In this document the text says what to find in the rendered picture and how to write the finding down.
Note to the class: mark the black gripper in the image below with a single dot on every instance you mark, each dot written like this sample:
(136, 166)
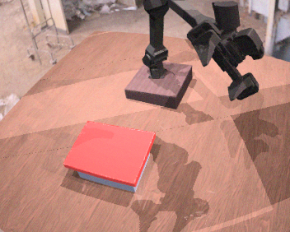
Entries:
(207, 43)

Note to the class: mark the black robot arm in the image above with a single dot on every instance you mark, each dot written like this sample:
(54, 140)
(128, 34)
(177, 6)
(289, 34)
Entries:
(227, 20)

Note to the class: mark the red square lid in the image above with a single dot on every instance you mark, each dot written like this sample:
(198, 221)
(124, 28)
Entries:
(108, 152)

